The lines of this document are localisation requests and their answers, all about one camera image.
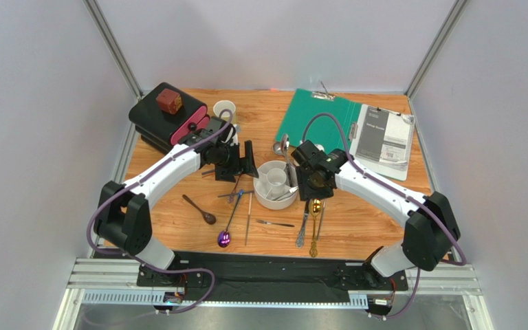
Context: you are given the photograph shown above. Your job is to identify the dark grey chopstick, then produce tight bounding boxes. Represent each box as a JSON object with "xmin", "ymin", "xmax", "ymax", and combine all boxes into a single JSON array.
[{"xmin": 217, "ymin": 190, "xmax": 254, "ymax": 198}]

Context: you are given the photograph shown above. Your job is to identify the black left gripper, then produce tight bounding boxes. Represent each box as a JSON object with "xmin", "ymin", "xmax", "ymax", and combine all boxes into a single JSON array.
[{"xmin": 214, "ymin": 140, "xmax": 259, "ymax": 183}]

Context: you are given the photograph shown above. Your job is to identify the dark brown wooden spoon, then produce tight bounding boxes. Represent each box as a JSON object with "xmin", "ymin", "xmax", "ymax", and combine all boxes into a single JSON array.
[{"xmin": 182, "ymin": 195, "xmax": 217, "ymax": 225}]

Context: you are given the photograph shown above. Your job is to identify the aluminium frame rail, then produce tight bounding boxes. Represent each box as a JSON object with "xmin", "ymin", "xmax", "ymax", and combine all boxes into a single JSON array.
[{"xmin": 54, "ymin": 252, "xmax": 493, "ymax": 329}]

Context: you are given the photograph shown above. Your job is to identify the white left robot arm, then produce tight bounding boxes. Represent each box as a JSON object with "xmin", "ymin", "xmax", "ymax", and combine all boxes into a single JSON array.
[{"xmin": 87, "ymin": 117, "xmax": 259, "ymax": 272}]

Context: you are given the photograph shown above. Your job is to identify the setup guide booklet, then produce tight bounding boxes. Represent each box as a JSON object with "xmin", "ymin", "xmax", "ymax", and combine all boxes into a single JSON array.
[{"xmin": 349, "ymin": 104, "xmax": 415, "ymax": 182}]

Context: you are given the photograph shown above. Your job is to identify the silver utensils in holder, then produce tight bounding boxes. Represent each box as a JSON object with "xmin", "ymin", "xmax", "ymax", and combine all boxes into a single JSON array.
[{"xmin": 272, "ymin": 186, "xmax": 298, "ymax": 201}]

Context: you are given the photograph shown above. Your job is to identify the green clipboard folder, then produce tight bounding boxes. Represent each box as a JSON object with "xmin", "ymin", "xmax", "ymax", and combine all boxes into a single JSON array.
[{"xmin": 275, "ymin": 89, "xmax": 362, "ymax": 153}]

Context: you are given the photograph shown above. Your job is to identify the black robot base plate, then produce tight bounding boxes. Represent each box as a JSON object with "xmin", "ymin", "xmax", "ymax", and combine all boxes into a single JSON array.
[{"xmin": 137, "ymin": 252, "xmax": 409, "ymax": 303}]

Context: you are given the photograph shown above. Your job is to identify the small silver fork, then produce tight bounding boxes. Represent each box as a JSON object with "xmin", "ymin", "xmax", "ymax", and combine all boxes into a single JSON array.
[{"xmin": 256, "ymin": 219, "xmax": 295, "ymax": 228}]

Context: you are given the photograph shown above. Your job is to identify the gold spoon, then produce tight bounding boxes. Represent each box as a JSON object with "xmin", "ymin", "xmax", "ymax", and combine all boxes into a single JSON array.
[{"xmin": 309, "ymin": 199, "xmax": 322, "ymax": 258}]

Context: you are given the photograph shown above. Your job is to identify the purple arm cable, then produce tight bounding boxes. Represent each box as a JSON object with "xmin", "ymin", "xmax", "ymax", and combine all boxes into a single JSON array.
[
  {"xmin": 301, "ymin": 112, "xmax": 468, "ymax": 267},
  {"xmin": 86, "ymin": 109, "xmax": 234, "ymax": 276}
]

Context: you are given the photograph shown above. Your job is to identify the pale yellow mug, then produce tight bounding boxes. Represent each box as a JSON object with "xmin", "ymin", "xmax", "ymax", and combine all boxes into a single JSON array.
[{"xmin": 212, "ymin": 100, "xmax": 237, "ymax": 128}]

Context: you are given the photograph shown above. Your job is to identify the iridescent blue purple spoon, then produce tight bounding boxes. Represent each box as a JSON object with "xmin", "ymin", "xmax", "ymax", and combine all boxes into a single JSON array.
[{"xmin": 217, "ymin": 189, "xmax": 244, "ymax": 248}]

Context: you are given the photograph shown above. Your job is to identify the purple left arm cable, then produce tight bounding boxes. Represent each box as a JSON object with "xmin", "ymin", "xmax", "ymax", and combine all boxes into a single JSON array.
[{"xmin": 86, "ymin": 109, "xmax": 234, "ymax": 276}]

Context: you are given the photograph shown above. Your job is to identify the iridescent ornate handle utensil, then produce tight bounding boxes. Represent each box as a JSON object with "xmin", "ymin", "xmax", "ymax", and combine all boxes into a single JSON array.
[{"xmin": 227, "ymin": 175, "xmax": 242, "ymax": 204}]

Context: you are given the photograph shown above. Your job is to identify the white divided utensil holder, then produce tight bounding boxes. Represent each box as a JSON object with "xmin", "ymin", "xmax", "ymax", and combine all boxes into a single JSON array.
[{"xmin": 253, "ymin": 160, "xmax": 297, "ymax": 210}]

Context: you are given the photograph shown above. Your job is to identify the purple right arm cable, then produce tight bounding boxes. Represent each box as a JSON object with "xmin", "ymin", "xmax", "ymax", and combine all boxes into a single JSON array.
[{"xmin": 301, "ymin": 112, "xmax": 468, "ymax": 267}]

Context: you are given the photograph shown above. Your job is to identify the silver spoon dark handle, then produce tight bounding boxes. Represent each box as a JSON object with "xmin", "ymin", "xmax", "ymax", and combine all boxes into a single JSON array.
[{"xmin": 280, "ymin": 133, "xmax": 295, "ymax": 187}]

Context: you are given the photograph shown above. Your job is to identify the silver table knife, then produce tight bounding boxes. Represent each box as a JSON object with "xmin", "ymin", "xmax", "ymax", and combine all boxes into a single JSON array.
[{"xmin": 295, "ymin": 200, "xmax": 310, "ymax": 248}]

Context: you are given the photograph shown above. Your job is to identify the black pink drawer box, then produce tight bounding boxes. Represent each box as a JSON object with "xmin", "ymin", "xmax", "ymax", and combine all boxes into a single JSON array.
[{"xmin": 129, "ymin": 82, "xmax": 210, "ymax": 154}]

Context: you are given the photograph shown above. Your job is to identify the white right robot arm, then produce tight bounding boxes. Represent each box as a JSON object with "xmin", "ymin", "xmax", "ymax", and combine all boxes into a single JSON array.
[{"xmin": 291, "ymin": 140, "xmax": 461, "ymax": 278}]

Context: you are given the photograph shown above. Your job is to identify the red brown cube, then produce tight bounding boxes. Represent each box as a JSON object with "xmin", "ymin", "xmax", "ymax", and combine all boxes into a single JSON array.
[{"xmin": 155, "ymin": 89, "xmax": 183, "ymax": 115}]

